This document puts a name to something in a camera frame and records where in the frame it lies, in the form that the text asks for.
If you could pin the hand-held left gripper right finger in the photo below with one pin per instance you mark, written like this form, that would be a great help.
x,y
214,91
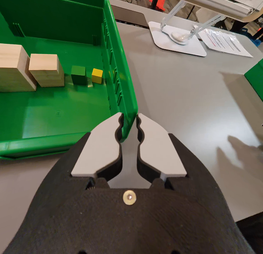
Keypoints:
x,y
160,151

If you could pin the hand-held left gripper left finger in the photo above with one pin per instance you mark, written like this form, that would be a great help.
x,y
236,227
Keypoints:
x,y
98,153

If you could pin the green plastic bin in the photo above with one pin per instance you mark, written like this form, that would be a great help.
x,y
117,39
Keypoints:
x,y
255,79
61,114

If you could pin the yellow cube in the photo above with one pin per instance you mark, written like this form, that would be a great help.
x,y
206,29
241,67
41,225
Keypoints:
x,y
97,75

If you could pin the green cube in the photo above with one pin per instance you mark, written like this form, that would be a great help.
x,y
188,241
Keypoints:
x,y
78,76

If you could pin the medium wooden cube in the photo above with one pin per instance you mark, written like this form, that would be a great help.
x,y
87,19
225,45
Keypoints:
x,y
45,71

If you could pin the large wooden cube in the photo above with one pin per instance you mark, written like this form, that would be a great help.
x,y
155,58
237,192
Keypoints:
x,y
12,69

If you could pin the grey desk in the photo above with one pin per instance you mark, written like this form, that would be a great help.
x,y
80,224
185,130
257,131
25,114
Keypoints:
x,y
185,93

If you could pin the dark desk cover strip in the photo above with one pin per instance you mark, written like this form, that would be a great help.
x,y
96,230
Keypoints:
x,y
129,16

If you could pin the person's black sweater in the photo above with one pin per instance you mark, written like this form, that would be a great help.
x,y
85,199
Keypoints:
x,y
251,235

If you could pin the printed paper sheet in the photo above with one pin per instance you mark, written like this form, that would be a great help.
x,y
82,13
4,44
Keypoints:
x,y
226,42

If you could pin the orange traffic cone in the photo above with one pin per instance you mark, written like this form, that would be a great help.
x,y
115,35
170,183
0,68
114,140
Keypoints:
x,y
161,0

